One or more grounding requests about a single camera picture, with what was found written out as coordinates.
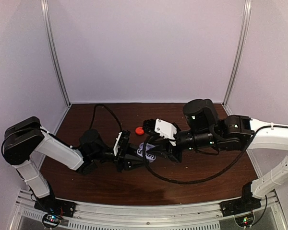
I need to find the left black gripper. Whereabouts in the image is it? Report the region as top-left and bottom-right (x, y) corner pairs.
(91, 141), (151, 173)

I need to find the grey oval puck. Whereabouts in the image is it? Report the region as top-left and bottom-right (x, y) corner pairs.
(136, 142), (154, 162)

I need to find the red earbud charging case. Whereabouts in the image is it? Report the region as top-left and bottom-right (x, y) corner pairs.
(135, 126), (145, 136)

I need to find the purple earbud with red hook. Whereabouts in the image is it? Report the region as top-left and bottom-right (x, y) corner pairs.
(147, 154), (156, 161)

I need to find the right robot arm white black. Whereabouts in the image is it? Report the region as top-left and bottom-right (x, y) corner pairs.
(143, 99), (288, 212)

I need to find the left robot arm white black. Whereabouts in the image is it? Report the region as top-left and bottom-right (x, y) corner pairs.
(1, 116), (144, 213)

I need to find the right black camera cable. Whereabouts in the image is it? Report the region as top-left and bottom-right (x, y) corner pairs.
(142, 134), (255, 184)

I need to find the black camera cable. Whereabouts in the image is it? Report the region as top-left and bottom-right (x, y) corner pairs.
(142, 134), (255, 184)
(90, 104), (122, 135)

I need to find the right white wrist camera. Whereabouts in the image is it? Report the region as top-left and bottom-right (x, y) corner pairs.
(143, 118), (178, 146)

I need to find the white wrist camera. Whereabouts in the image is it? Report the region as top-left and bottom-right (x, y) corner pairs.
(143, 118), (178, 146)
(113, 131), (122, 156)

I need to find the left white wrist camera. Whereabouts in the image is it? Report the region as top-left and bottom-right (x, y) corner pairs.
(113, 131), (122, 156)

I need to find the left black camera cable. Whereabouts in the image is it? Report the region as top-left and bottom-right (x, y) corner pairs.
(90, 104), (122, 135)

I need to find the front aluminium rail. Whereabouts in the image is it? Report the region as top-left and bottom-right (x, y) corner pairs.
(7, 196), (288, 230)

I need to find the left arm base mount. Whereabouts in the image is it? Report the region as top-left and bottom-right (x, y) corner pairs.
(30, 186), (76, 230)

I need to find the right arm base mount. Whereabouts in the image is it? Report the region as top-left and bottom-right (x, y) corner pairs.
(219, 182), (261, 228)

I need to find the right aluminium frame post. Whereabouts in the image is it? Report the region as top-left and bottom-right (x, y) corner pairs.
(222, 0), (252, 108)

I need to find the aluminium frame post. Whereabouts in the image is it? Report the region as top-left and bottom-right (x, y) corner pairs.
(222, 0), (252, 108)
(40, 0), (72, 108)

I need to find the left aluminium frame post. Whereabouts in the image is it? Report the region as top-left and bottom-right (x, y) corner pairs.
(40, 0), (72, 108)

